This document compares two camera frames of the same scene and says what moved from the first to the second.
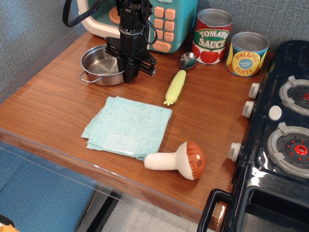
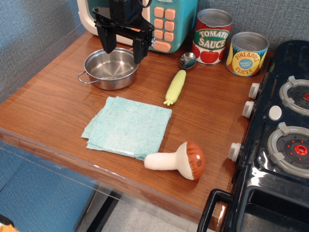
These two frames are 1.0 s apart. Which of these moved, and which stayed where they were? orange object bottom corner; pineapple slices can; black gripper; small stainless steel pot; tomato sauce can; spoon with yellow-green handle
Moved: small stainless steel pot; black gripper
Stayed: orange object bottom corner; tomato sauce can; pineapple slices can; spoon with yellow-green handle
